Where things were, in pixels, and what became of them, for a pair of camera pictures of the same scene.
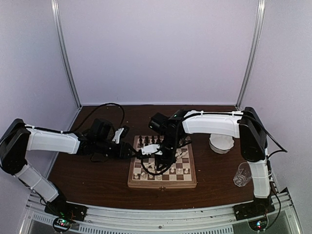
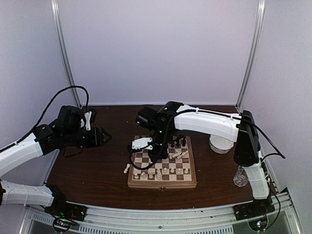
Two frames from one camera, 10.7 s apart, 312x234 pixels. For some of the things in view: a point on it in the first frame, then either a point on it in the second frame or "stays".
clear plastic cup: x=243 y=174 stays
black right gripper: x=168 y=160 → x=155 y=155
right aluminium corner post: x=260 y=18 stays
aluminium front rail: x=104 y=220 stays
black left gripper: x=124 y=154 → x=96 y=139
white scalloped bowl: x=221 y=144 stays
